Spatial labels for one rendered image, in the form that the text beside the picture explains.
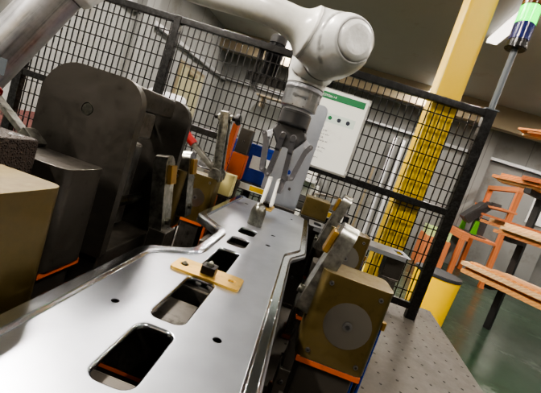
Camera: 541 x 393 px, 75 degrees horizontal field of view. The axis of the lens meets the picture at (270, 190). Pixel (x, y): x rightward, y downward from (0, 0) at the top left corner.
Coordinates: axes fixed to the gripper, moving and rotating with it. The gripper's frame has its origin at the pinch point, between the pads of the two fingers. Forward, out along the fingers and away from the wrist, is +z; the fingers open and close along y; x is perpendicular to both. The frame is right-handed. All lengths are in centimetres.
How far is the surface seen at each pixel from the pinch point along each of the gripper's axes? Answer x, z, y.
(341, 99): 54, -36, 10
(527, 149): 716, -177, 421
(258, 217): -14.0, 4.3, 0.5
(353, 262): -8.5, 8.1, 22.9
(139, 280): -54, 7, -5
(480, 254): 718, 63, 413
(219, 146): -1.8, -6.5, -15.2
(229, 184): 6.2, 2.7, -11.5
